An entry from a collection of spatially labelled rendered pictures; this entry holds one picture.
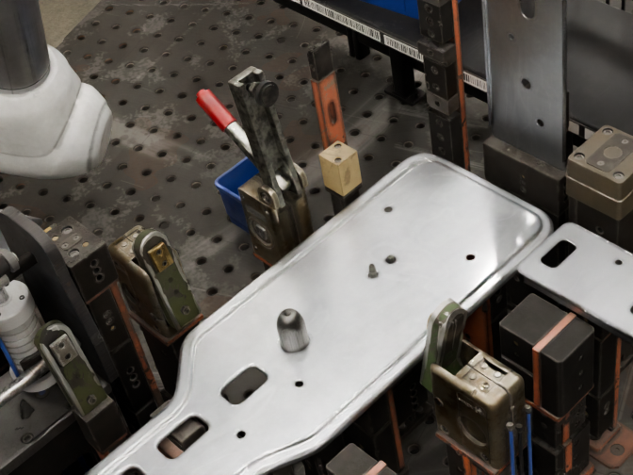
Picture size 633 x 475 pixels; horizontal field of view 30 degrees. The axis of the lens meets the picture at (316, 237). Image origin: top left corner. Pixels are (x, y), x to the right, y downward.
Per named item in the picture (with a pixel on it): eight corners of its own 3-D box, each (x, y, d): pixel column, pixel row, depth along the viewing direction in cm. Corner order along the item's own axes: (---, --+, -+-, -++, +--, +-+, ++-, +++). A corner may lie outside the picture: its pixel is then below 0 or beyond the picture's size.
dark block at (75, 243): (162, 483, 156) (69, 267, 127) (131, 454, 160) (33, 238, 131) (190, 458, 158) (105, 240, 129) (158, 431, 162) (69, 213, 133)
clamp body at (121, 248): (209, 481, 156) (137, 293, 130) (156, 434, 162) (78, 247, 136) (260, 435, 160) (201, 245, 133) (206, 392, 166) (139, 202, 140)
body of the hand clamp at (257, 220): (315, 390, 163) (270, 209, 139) (282, 366, 167) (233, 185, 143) (345, 364, 166) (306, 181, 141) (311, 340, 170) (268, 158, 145)
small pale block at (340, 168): (372, 358, 166) (337, 166, 140) (354, 346, 168) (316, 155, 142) (389, 343, 167) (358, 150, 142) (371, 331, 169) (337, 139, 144)
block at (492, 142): (559, 339, 163) (559, 180, 142) (492, 299, 170) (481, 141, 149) (573, 326, 164) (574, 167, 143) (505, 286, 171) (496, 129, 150)
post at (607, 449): (614, 472, 147) (623, 322, 127) (543, 426, 154) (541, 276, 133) (644, 440, 150) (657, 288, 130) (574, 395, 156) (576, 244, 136)
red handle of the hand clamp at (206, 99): (275, 196, 138) (187, 97, 139) (271, 204, 140) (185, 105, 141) (301, 176, 139) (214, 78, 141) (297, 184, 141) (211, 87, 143)
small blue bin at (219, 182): (263, 249, 184) (252, 208, 178) (222, 222, 190) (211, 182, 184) (313, 210, 189) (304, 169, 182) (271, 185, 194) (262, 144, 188)
